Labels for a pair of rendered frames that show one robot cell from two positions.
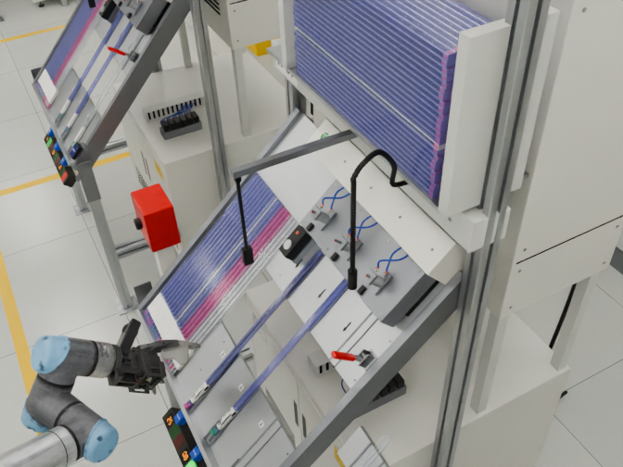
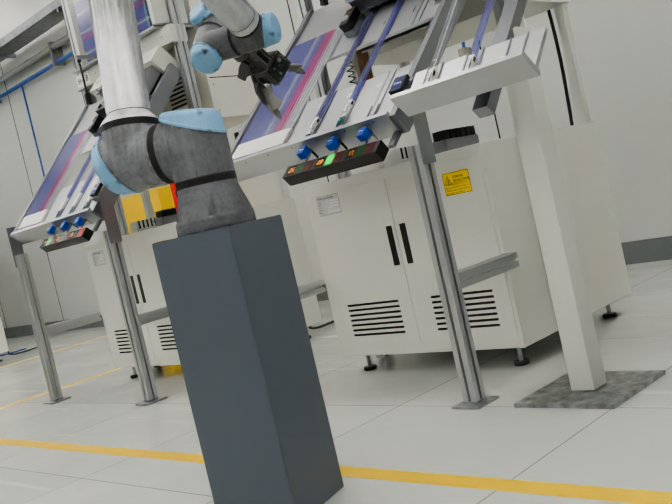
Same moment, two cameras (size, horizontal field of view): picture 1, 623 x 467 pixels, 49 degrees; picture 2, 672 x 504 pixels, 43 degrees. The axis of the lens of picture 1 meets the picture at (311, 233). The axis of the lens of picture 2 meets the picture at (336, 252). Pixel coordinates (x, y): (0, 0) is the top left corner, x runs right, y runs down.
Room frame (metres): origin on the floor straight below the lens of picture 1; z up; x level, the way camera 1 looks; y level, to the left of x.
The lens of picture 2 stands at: (-1.21, 1.01, 0.54)
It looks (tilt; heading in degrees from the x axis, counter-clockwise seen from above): 3 degrees down; 342
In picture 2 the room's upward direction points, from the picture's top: 13 degrees counter-clockwise
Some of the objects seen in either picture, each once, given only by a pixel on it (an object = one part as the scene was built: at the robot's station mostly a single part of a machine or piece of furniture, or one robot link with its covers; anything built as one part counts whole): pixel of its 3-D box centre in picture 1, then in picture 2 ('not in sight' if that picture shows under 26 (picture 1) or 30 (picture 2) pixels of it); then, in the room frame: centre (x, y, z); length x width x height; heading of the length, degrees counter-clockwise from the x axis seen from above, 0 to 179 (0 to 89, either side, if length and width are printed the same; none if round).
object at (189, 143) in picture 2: not in sight; (193, 143); (0.40, 0.71, 0.72); 0.13 x 0.12 x 0.14; 52
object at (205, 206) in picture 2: not in sight; (211, 203); (0.40, 0.71, 0.60); 0.15 x 0.15 x 0.10
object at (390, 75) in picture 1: (386, 57); not in sight; (1.15, -0.15, 1.52); 0.51 x 0.13 x 0.27; 27
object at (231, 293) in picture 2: not in sight; (250, 368); (0.40, 0.71, 0.27); 0.18 x 0.18 x 0.55; 43
